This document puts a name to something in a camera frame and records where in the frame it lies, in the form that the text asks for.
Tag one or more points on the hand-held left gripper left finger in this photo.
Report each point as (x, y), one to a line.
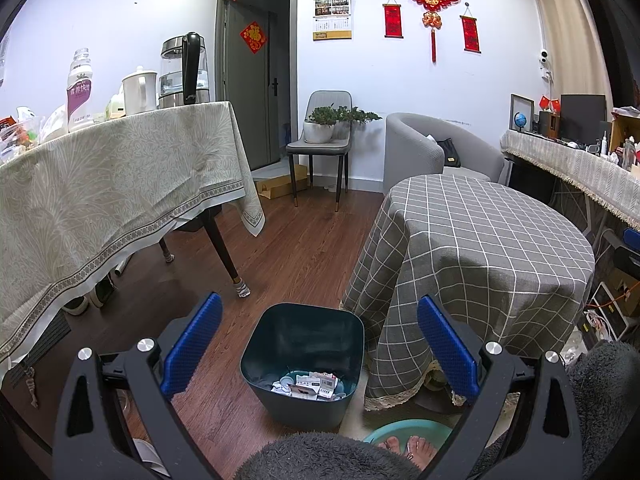
(192, 345)

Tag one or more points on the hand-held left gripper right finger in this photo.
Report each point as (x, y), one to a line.
(447, 347)

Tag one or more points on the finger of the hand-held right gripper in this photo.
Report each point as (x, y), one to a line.
(632, 240)

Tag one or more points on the dark teal trash bin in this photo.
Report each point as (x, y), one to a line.
(300, 340)

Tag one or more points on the teal plastic basin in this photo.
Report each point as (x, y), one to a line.
(435, 430)

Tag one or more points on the grey checked tablecloth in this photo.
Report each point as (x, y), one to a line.
(475, 260)

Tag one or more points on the dark wooden table leg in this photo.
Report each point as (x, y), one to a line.
(222, 250)
(166, 250)

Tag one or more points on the white glue bottle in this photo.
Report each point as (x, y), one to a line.
(605, 145)

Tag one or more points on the beige fringed desk cloth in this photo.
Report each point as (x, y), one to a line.
(565, 165)

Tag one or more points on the open cardboard box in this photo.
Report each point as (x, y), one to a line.
(625, 135)

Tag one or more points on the person's right foot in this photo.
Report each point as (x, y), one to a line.
(422, 450)

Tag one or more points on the person's foot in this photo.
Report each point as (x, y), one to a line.
(390, 445)
(422, 450)

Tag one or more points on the white sneaker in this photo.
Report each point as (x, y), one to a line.
(95, 295)

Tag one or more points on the person's left foot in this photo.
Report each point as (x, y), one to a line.
(390, 445)

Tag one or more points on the black monitor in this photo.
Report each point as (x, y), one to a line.
(582, 117)

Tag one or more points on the wooden speaker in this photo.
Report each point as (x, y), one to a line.
(549, 125)

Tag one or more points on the small red flags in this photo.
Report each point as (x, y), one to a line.
(550, 103)

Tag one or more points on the small blue globe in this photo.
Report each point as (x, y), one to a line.
(520, 121)

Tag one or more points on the person's grey fleece clothing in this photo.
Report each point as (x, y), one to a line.
(320, 460)

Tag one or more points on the beige patterned tablecloth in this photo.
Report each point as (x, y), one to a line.
(100, 200)

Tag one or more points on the flat cardboard box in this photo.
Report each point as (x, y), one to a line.
(280, 185)

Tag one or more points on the black handbag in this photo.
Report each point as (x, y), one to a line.
(450, 152)

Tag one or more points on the grey armchair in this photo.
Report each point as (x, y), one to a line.
(415, 150)

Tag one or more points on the beige curtain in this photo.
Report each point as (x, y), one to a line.
(570, 35)

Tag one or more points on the potted plant in white pot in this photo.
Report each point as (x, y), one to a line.
(318, 132)

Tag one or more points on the potted plant in grey pot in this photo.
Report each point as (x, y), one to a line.
(360, 115)

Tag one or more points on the grey door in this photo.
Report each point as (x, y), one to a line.
(255, 100)

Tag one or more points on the white lidded mug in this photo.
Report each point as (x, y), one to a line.
(139, 92)

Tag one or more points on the red hanging scroll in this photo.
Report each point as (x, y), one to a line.
(470, 34)
(393, 19)

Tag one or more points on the bags of snacks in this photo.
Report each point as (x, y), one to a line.
(25, 132)

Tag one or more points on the grey dining chair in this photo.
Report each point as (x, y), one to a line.
(330, 100)

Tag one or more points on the clear plastic bottle purple label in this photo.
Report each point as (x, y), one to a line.
(80, 95)

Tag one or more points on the glass electric kettle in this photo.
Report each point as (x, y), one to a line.
(185, 70)

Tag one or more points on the red diamond door decoration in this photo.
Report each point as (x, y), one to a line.
(253, 37)

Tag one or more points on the grey picture frame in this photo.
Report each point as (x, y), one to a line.
(530, 102)

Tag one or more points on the white security camera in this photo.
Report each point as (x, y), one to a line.
(544, 60)

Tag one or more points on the wall calendar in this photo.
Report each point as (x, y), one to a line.
(332, 17)

